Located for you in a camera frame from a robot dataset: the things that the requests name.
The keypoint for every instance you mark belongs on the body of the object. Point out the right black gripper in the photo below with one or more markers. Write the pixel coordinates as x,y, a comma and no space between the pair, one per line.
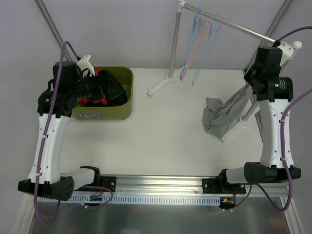
250,76

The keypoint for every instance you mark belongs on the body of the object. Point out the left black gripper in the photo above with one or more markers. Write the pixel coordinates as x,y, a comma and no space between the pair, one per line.
103,83

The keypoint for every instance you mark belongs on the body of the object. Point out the red tank top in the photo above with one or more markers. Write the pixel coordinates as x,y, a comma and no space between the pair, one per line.
92,103

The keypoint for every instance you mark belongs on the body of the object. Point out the grey tank top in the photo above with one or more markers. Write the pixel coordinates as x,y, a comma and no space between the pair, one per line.
215,121

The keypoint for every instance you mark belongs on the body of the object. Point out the blue hanger with black top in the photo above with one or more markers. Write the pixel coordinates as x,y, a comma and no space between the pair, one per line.
205,49

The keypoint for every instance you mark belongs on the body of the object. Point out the black tank top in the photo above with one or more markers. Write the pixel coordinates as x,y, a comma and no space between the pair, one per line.
112,92

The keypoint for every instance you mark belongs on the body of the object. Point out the green tank top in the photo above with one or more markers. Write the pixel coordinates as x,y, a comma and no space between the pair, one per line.
128,90

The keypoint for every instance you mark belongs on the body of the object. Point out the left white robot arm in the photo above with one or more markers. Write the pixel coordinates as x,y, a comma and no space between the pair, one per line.
76,91

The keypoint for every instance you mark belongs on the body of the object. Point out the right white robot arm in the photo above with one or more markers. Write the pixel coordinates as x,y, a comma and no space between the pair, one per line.
274,94

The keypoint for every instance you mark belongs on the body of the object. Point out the olive green plastic basket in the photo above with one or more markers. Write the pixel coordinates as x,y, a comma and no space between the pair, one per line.
125,76

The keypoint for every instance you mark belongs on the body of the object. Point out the silver white clothes rack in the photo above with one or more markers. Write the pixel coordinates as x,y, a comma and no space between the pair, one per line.
177,115

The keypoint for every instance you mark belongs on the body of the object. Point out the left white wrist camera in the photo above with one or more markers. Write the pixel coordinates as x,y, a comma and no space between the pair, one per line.
85,62

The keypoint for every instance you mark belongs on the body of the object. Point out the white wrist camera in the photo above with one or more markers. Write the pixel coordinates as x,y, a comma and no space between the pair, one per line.
85,62
287,52

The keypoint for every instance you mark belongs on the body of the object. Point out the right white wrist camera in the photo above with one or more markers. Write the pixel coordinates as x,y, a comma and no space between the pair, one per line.
287,52

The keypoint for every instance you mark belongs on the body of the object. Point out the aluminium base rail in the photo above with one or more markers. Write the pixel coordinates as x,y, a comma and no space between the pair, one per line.
165,185

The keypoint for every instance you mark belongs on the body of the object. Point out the white slotted cable duct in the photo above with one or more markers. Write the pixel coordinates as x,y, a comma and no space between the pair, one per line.
146,199

